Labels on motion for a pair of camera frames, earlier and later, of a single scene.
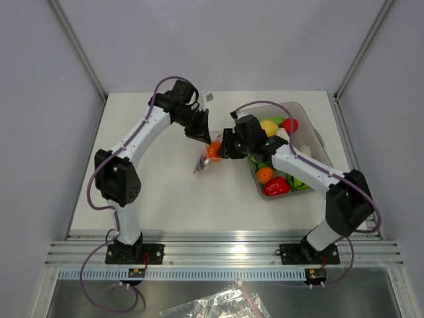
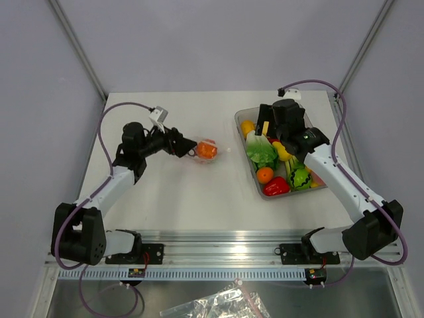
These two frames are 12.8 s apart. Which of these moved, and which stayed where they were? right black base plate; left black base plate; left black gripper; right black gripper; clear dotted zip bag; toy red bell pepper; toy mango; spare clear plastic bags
Moved: clear dotted zip bag; left black gripper; right black gripper
Stayed: left black base plate; toy mango; right black base plate; spare clear plastic bags; toy red bell pepper
